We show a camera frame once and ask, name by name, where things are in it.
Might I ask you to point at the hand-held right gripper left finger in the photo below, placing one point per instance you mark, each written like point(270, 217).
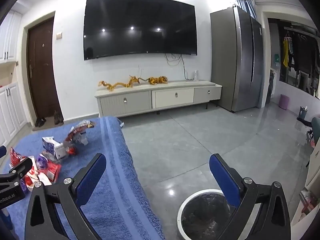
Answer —
point(91, 177)

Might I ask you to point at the large dark window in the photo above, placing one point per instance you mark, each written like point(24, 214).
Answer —
point(300, 62)

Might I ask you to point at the white round trash bin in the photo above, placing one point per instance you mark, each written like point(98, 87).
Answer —
point(200, 217)

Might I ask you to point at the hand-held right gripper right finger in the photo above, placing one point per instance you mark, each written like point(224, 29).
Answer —
point(223, 180)

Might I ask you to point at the dark brown door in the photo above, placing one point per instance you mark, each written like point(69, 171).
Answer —
point(42, 75)

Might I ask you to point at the small red wrapper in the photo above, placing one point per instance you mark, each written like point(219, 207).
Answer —
point(72, 151)

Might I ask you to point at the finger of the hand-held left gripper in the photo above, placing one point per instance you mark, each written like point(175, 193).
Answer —
point(2, 151)
point(22, 165)

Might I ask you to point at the yellow hanging garment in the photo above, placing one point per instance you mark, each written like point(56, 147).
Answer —
point(285, 55)

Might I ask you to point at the red white patterned packet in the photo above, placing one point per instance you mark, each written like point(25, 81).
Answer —
point(15, 156)

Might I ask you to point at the beige light switch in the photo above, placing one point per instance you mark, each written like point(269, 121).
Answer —
point(58, 35)

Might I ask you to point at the white television cabinet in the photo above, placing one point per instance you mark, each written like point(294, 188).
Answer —
point(172, 97)

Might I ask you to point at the green white wall box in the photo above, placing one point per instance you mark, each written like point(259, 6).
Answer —
point(276, 60)

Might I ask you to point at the purple snack packet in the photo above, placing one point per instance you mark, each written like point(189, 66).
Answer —
point(42, 162)

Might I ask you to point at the dark shoes pair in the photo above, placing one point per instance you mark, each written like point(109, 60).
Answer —
point(40, 122)

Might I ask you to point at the white paper box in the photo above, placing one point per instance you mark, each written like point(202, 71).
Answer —
point(52, 147)

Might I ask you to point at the grey double door refrigerator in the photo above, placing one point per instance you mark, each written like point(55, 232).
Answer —
point(230, 60)

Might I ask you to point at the blue towel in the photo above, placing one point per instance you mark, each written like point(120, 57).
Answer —
point(117, 180)

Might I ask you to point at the white upper wall cabinet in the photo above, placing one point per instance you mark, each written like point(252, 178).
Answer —
point(8, 40)

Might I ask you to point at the golden tiger figurine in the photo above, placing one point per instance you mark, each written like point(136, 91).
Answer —
point(157, 80)

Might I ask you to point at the black wall television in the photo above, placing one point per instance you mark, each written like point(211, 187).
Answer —
point(140, 27)

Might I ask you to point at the golden dragon figurine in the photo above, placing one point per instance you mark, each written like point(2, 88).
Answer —
point(117, 85)

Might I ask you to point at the small white floor scrap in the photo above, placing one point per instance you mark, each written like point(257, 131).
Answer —
point(121, 123)

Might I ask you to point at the dark foil snack wrapper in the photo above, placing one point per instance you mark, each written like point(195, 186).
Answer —
point(86, 124)

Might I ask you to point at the small grey bin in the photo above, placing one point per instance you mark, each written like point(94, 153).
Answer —
point(303, 113)

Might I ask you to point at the clear red plastic wrapper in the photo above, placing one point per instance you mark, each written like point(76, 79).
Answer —
point(72, 135)

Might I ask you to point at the blue striped curtain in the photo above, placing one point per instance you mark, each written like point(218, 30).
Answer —
point(247, 7)

